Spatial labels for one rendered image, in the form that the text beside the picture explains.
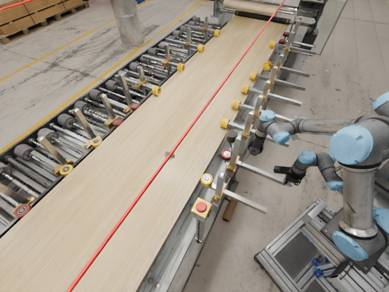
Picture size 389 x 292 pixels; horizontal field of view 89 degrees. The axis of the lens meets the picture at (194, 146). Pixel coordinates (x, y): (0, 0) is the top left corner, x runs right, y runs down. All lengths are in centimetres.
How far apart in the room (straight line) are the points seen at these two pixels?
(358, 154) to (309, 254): 143
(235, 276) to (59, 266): 137
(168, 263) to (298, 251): 112
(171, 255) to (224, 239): 80
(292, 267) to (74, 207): 167
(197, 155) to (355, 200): 91
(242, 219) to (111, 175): 138
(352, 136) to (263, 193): 171
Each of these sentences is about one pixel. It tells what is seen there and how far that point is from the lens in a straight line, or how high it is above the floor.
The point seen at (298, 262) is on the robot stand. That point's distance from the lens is 204.
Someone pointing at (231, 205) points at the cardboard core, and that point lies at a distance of 215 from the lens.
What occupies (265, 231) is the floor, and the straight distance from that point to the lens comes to 224.
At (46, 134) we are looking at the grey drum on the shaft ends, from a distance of 203.
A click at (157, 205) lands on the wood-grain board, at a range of 126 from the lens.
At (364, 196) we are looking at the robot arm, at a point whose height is 142.
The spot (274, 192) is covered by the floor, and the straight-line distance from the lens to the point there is 243.
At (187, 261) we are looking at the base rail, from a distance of 137.
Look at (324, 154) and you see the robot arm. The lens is 131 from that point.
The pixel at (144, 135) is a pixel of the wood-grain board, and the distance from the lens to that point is 159.
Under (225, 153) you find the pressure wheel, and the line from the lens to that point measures 144.
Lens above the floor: 205
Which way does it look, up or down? 52 degrees down
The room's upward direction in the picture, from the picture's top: 1 degrees counter-clockwise
